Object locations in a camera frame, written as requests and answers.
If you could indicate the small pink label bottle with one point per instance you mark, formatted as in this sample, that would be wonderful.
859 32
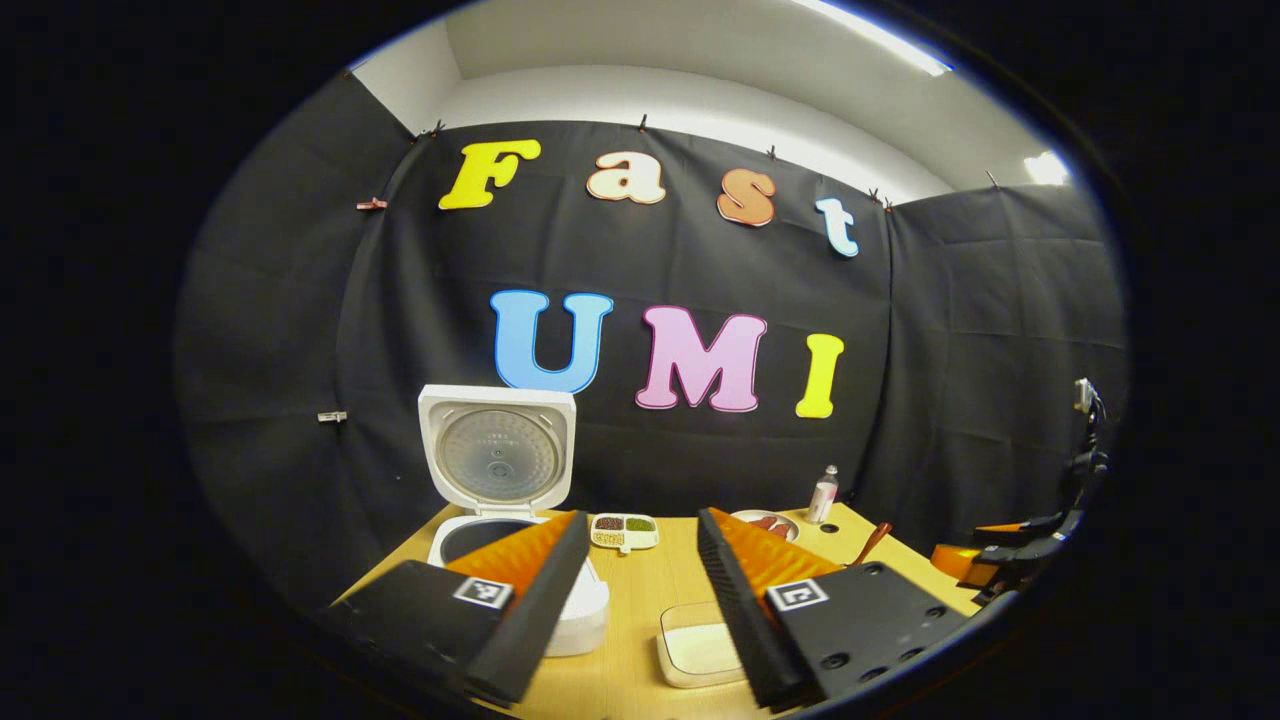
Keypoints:
823 497

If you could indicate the short ceiling light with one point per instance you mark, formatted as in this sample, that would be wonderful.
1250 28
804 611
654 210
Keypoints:
1046 168

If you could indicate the white round plate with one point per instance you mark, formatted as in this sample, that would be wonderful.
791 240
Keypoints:
790 519

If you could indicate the black backdrop cloth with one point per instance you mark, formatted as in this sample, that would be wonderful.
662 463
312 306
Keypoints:
950 350

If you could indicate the brown wooden spoon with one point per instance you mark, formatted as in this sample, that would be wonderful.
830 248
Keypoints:
872 545

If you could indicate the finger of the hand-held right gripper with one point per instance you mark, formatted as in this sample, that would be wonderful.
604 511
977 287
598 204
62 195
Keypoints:
960 563
1020 528

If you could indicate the long ceiling strip light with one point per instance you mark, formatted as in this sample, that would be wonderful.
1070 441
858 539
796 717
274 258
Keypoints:
880 35

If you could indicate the white divided bean dish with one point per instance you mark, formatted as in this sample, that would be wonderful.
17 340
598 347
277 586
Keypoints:
625 536

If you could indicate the white rice cooker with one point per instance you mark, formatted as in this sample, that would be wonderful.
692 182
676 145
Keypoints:
497 455

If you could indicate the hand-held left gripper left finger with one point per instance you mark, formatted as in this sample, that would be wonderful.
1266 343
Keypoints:
530 620

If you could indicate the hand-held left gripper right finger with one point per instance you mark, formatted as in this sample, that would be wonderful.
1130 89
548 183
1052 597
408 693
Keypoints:
745 620

